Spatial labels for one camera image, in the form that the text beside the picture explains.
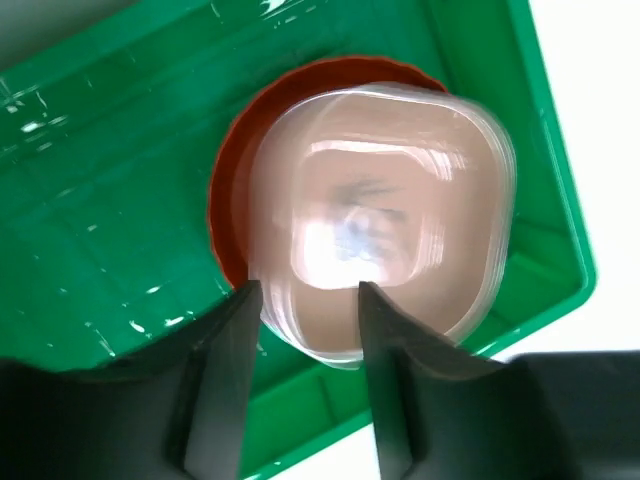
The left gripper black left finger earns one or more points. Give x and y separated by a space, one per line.
174 409

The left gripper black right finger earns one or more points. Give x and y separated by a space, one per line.
440 412

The red round plate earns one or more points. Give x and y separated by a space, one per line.
229 184

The brown square dish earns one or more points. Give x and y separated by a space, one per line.
406 188

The green plastic bin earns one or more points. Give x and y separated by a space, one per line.
108 141

